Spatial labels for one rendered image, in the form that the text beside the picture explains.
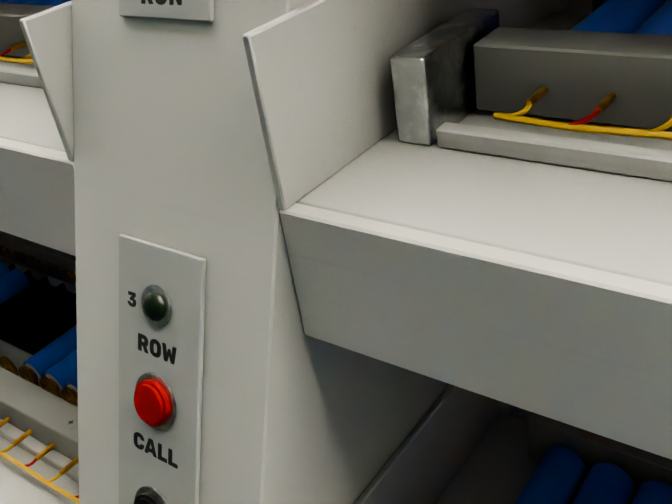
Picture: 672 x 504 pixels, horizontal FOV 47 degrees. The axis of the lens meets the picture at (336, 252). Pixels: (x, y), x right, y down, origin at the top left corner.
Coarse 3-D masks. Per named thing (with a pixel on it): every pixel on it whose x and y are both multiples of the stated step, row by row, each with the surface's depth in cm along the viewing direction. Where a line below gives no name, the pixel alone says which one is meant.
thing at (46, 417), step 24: (0, 384) 43; (24, 384) 43; (0, 408) 42; (24, 408) 41; (48, 408) 40; (72, 408) 40; (48, 432) 40; (72, 432) 39; (72, 456) 39; (48, 480) 38
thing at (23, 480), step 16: (32, 272) 58; (0, 352) 50; (16, 352) 50; (0, 448) 42; (16, 448) 42; (0, 464) 41; (0, 480) 40; (16, 480) 40; (32, 480) 40; (64, 480) 39; (0, 496) 39; (16, 496) 39; (32, 496) 39; (48, 496) 38; (64, 496) 38
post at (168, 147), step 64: (256, 0) 21; (128, 64) 25; (192, 64) 23; (128, 128) 25; (192, 128) 23; (256, 128) 22; (128, 192) 26; (192, 192) 24; (256, 192) 22; (256, 256) 23; (256, 320) 23; (256, 384) 24; (320, 384) 26; (384, 384) 29; (448, 384) 34; (256, 448) 24; (320, 448) 26; (384, 448) 30
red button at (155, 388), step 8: (144, 384) 26; (152, 384) 26; (136, 392) 26; (144, 392) 26; (152, 392) 26; (160, 392) 26; (136, 400) 26; (144, 400) 26; (152, 400) 26; (160, 400) 26; (168, 400) 26; (136, 408) 26; (144, 408) 26; (152, 408) 26; (160, 408) 26; (168, 408) 26; (144, 416) 26; (152, 416) 26; (160, 416) 26; (168, 416) 26; (152, 424) 26; (160, 424) 26
